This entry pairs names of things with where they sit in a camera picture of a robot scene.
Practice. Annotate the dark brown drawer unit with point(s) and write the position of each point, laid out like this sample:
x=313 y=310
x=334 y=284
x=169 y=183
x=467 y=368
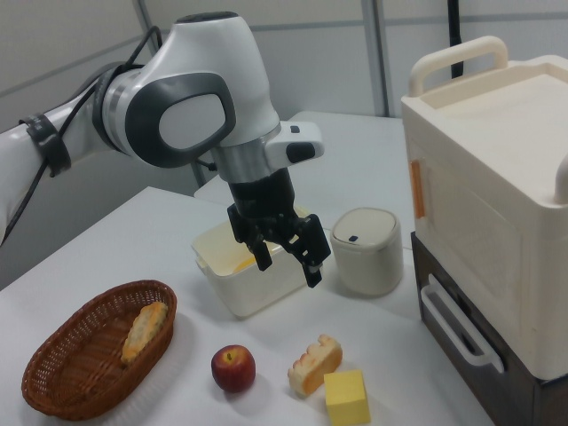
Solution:
x=510 y=399

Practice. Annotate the black background pole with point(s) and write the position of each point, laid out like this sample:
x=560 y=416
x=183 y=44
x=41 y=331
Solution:
x=455 y=35

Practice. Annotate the yellow cube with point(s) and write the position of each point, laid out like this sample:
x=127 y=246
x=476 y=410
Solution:
x=347 y=397

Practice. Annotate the long baked bread roll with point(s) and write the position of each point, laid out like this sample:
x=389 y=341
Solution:
x=142 y=330

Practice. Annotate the small white lidded bin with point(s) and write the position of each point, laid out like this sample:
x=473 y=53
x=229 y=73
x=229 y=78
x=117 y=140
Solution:
x=368 y=262

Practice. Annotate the clear tray with sticks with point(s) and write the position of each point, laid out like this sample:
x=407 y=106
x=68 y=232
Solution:
x=461 y=341

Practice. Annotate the yellow toy banana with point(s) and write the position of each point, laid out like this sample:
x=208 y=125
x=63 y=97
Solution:
x=243 y=266

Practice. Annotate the cream open plastic box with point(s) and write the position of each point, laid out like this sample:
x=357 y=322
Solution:
x=257 y=290

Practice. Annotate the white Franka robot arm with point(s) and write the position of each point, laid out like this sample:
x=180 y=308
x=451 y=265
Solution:
x=213 y=57

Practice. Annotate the orange striped bread piece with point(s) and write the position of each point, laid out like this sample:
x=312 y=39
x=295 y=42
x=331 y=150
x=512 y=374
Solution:
x=316 y=363

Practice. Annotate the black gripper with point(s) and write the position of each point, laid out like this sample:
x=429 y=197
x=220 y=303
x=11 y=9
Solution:
x=262 y=195

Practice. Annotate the red toy apple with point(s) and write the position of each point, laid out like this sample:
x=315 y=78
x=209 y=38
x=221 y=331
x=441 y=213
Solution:
x=233 y=368

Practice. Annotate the cream plastic cabinet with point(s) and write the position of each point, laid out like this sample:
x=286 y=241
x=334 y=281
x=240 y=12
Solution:
x=488 y=177

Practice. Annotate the brown wicker basket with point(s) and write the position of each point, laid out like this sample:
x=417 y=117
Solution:
x=75 y=368

